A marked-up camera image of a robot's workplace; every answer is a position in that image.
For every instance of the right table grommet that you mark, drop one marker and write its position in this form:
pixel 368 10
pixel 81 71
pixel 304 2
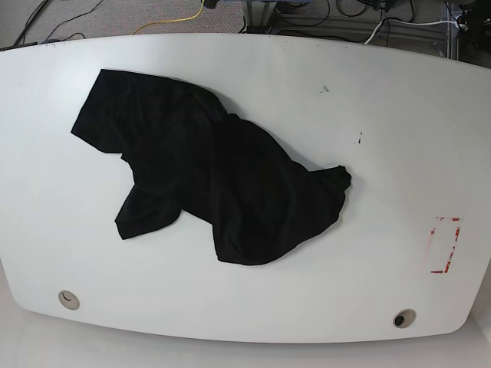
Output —
pixel 404 318

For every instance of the table grommet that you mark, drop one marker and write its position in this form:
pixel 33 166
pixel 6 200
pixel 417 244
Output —
pixel 404 318
pixel 69 300

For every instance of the red tape rectangle marking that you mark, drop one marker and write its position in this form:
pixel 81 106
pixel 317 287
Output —
pixel 444 237

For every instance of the left table grommet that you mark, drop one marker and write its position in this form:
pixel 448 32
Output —
pixel 69 300

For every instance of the black t-shirt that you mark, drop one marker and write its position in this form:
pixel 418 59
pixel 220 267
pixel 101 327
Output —
pixel 189 154

